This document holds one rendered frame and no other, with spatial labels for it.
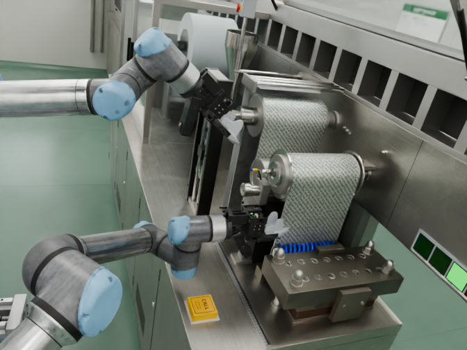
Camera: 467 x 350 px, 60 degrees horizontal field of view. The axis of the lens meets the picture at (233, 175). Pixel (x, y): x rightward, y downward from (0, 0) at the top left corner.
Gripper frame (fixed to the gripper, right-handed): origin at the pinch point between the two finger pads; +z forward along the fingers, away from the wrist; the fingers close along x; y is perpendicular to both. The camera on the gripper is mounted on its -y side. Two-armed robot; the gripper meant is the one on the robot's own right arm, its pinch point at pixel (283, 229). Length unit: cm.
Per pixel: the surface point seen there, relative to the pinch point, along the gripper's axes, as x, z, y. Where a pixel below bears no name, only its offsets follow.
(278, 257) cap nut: -8.0, -4.7, -3.9
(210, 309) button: -12.0, -24.6, -16.6
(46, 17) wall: 556, -87, -38
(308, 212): -0.3, 6.8, 5.9
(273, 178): 6.0, -4.4, 14.6
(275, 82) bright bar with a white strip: 30.4, 2.4, 36.6
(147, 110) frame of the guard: 102, -25, -1
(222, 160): 74, 7, -13
